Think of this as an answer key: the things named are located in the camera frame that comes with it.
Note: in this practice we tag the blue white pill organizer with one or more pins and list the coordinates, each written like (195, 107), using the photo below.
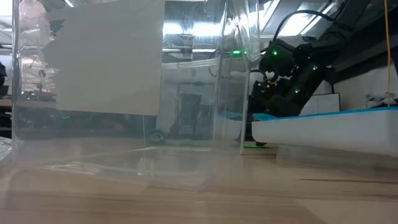
(326, 130)

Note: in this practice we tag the clear plastic container lid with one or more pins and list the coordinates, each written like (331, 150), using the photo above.
(335, 159)

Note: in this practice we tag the clear plastic storage container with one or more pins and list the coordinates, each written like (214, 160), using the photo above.
(192, 93)

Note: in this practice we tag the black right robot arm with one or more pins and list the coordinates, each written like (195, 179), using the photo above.
(323, 53)

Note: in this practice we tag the white crumpled bag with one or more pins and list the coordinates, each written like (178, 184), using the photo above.
(379, 96)

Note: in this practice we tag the white paper label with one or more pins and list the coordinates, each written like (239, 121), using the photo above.
(109, 62)

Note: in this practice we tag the long wooden workbench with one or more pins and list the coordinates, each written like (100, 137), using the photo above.
(31, 103)

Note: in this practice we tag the white board with black frame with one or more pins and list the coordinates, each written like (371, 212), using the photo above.
(323, 104)

